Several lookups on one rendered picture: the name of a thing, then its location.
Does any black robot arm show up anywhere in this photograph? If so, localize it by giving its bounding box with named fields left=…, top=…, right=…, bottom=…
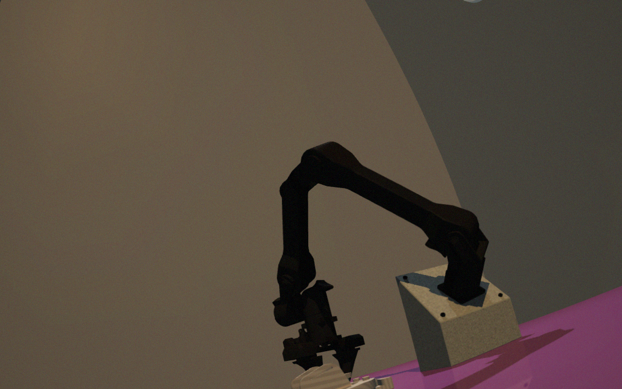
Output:
left=272, top=142, right=489, bottom=327

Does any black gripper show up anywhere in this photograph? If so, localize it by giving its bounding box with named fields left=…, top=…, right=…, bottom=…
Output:
left=282, top=312, right=365, bottom=373

